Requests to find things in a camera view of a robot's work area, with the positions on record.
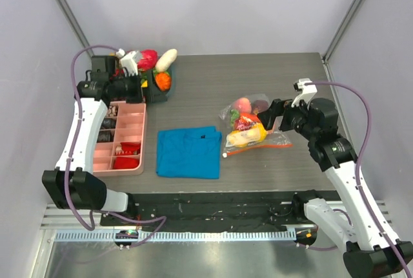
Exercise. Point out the yellow pear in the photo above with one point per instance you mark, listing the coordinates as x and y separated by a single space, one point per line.
240 138

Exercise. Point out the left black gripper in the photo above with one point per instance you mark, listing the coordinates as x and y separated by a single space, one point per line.
137 98

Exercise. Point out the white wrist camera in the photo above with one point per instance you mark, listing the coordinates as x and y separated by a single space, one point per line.
128 61
306 91

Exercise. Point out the red cloth items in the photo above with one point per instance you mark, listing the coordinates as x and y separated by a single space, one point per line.
127 156

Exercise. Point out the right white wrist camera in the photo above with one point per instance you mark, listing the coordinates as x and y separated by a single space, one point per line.
306 91

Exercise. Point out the dark rolled socks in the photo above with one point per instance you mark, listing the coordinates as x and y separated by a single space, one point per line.
108 126

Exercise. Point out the pink divided organizer tray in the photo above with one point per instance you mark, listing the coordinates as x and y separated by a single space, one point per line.
121 141

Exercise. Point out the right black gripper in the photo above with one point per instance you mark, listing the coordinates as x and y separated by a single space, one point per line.
284 117

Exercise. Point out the pink dragon fruit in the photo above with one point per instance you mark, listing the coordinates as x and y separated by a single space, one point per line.
148 60

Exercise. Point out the orange persimmon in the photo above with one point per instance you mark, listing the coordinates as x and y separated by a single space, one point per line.
163 81

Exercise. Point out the teal fruit bowl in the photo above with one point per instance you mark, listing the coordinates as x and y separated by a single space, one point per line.
158 95

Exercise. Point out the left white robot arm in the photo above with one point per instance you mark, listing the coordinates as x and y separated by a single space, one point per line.
71 184

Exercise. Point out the pink peach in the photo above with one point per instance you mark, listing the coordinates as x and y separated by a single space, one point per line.
243 105

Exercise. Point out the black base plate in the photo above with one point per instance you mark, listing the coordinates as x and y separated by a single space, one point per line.
228 211

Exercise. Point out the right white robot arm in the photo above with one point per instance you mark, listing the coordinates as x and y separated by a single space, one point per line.
368 243

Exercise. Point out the clear zip top bag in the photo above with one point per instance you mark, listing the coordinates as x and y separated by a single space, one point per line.
274 138

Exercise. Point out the dark red apple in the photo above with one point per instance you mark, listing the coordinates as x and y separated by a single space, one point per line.
259 106

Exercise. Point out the blue folded cloth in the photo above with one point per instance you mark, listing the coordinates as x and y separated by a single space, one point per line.
192 153

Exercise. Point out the white radish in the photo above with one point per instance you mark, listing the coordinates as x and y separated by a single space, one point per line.
164 62

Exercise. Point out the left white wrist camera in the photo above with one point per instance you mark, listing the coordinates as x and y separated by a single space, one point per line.
128 61

